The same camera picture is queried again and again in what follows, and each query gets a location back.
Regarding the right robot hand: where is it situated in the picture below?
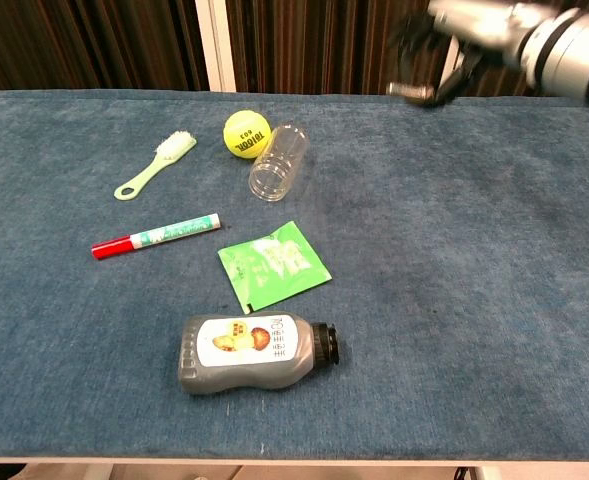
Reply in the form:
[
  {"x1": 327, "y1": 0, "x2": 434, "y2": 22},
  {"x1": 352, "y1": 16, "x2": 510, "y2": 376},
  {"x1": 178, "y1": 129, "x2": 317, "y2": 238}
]
[{"x1": 389, "y1": 0, "x2": 545, "y2": 108}]

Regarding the silver metal bolt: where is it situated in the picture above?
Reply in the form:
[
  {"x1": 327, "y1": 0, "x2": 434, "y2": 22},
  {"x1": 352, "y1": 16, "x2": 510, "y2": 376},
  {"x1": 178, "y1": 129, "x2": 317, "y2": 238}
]
[{"x1": 386, "y1": 81, "x2": 435, "y2": 102}]

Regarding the clear plastic jar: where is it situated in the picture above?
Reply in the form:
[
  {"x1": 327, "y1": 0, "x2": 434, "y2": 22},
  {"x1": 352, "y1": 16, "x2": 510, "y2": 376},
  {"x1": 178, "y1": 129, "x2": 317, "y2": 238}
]
[{"x1": 248, "y1": 124, "x2": 310, "y2": 204}]

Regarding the yellow tennis ball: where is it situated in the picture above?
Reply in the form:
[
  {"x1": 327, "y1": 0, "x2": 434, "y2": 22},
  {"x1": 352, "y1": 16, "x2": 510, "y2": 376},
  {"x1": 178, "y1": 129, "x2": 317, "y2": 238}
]
[{"x1": 222, "y1": 110, "x2": 273, "y2": 160}]

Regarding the blue table cloth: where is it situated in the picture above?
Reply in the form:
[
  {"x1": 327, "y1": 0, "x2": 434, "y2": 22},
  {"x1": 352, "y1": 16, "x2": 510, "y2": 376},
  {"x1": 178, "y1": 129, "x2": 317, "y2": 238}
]
[{"x1": 0, "y1": 88, "x2": 589, "y2": 462}]

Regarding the green foil sachet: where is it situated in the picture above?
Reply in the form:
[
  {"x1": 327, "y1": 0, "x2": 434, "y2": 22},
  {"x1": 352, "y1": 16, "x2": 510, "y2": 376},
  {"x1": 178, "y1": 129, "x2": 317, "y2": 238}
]
[{"x1": 217, "y1": 220, "x2": 334, "y2": 316}]

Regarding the light green brush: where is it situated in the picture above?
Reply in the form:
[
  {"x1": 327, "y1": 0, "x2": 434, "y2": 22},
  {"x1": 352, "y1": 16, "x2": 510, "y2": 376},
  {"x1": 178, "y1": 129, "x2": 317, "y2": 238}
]
[{"x1": 113, "y1": 130, "x2": 198, "y2": 202}]

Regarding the red capped marker pen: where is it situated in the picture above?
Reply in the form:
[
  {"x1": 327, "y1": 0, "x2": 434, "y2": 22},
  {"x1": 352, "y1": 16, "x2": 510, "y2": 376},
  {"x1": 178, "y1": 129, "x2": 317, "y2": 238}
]
[{"x1": 91, "y1": 212, "x2": 222, "y2": 261}]

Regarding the grey sauce bottle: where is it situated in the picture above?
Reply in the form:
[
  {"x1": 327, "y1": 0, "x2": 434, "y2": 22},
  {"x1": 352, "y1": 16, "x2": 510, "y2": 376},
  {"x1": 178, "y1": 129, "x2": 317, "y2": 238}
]
[{"x1": 178, "y1": 312, "x2": 343, "y2": 396}]

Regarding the white partition frame post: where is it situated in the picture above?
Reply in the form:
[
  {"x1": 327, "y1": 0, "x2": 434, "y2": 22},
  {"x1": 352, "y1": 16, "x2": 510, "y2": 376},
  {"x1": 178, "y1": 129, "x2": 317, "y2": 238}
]
[
  {"x1": 436, "y1": 34, "x2": 468, "y2": 98},
  {"x1": 194, "y1": 0, "x2": 237, "y2": 93}
]

